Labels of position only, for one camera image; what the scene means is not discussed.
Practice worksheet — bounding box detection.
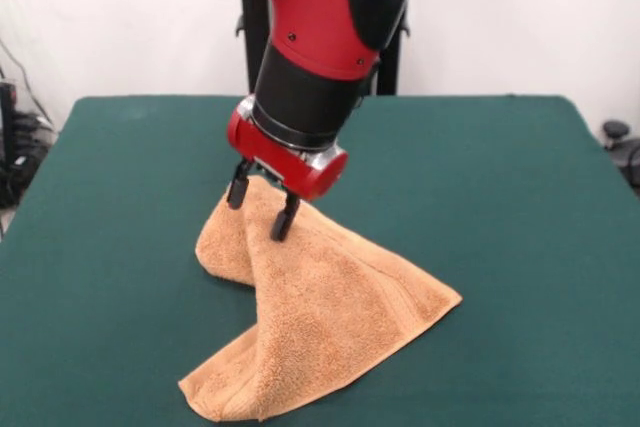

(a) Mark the orange terry towel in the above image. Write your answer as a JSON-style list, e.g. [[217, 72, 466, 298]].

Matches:
[[178, 175, 464, 423]]

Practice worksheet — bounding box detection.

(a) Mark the black computer case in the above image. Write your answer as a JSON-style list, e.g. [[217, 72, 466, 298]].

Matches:
[[0, 79, 20, 168]]

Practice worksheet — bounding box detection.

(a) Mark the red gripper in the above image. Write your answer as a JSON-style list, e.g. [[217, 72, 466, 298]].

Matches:
[[227, 107, 350, 242]]

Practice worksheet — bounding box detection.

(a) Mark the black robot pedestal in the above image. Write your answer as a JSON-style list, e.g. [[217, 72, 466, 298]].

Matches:
[[233, 0, 434, 97]]

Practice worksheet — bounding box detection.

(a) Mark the grey cable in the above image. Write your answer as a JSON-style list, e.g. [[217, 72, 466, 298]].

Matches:
[[0, 39, 56, 128]]

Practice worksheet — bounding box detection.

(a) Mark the dark green table cloth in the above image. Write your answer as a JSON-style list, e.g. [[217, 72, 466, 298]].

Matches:
[[0, 93, 640, 427]]

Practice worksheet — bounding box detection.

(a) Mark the black office chair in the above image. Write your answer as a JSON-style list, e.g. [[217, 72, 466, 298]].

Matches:
[[602, 119, 640, 196]]

